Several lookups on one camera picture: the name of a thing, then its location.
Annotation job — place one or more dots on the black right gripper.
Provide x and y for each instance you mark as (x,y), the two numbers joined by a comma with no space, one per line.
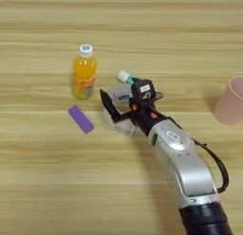
(144,117)

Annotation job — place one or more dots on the clear tape roll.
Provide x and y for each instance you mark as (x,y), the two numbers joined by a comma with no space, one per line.
(118,93)

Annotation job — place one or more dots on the purple eraser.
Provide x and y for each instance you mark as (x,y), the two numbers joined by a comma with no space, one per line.
(81,119)

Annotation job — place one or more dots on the orange juice bottle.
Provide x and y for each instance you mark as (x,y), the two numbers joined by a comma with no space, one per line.
(84,74)

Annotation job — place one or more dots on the pink plastic cup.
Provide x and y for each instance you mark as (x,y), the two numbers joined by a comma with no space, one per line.
(231,103)

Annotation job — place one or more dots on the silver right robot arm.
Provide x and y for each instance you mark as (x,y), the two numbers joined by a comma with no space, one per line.
(186,163)

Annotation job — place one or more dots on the black box with white label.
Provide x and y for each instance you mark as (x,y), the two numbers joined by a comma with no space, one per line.
(143,92)

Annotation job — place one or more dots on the green white glue stick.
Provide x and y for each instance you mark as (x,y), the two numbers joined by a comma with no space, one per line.
(124,76)

